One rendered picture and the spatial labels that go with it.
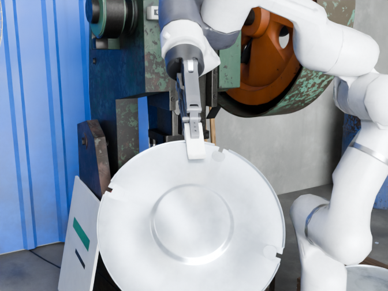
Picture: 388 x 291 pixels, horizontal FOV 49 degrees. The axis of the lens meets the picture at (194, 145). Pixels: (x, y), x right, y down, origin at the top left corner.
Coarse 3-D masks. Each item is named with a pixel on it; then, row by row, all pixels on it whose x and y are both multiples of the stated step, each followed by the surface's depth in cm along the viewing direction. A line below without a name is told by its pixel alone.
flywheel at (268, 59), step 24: (312, 0) 144; (264, 24) 169; (288, 24) 160; (264, 48) 173; (288, 48) 161; (240, 72) 189; (264, 72) 175; (288, 72) 158; (240, 96) 185; (264, 96) 171
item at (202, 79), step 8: (200, 80) 158; (200, 88) 159; (176, 96) 154; (200, 96) 160; (176, 104) 154; (160, 112) 163; (168, 112) 157; (176, 112) 154; (160, 120) 164; (168, 120) 158; (176, 120) 156; (200, 120) 157; (160, 128) 165; (168, 128) 159; (176, 128) 157
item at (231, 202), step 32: (160, 160) 71; (192, 160) 72; (224, 160) 72; (128, 192) 67; (160, 192) 68; (192, 192) 68; (224, 192) 69; (256, 192) 70; (96, 224) 64; (128, 224) 65; (160, 224) 65; (192, 224) 65; (224, 224) 66; (256, 224) 67; (128, 256) 62; (160, 256) 63; (192, 256) 63; (224, 256) 64; (256, 256) 64; (128, 288) 60; (160, 288) 60; (192, 288) 61; (224, 288) 61; (256, 288) 62
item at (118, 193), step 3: (117, 186) 68; (114, 189) 68; (117, 189) 68; (120, 189) 68; (123, 189) 68; (111, 192) 67; (114, 192) 67; (117, 192) 67; (120, 192) 67; (123, 192) 67; (111, 195) 67; (114, 195) 67; (117, 195) 67; (120, 195) 67; (123, 195) 67; (114, 198) 67; (117, 198) 67; (120, 198) 67
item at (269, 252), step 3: (267, 246) 65; (270, 246) 65; (273, 246) 65; (264, 249) 65; (267, 249) 65; (270, 249) 65; (273, 249) 65; (276, 249) 65; (264, 252) 65; (267, 252) 65; (270, 252) 65; (273, 252) 65; (276, 252) 65; (264, 255) 64; (267, 255) 64; (270, 255) 64; (273, 255) 64; (267, 258) 64; (270, 258) 64; (273, 258) 64
